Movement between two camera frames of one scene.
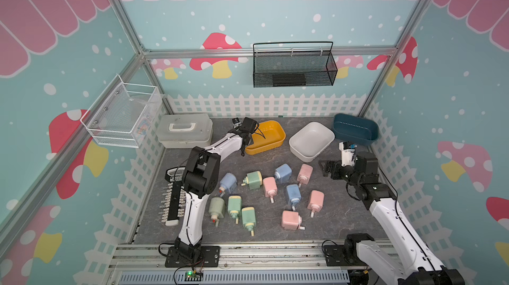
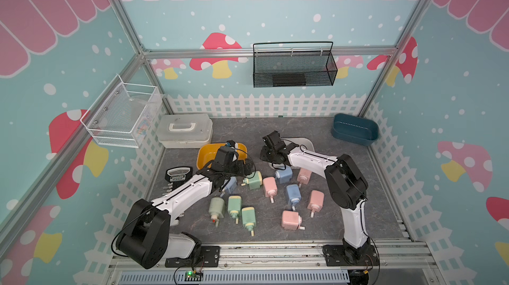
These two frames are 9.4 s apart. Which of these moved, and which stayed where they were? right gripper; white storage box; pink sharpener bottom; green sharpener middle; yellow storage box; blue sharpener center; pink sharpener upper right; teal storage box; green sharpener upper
Moved: yellow storage box; right gripper; white storage box
Stayed: green sharpener upper; green sharpener middle; teal storage box; blue sharpener center; pink sharpener upper right; pink sharpener bottom
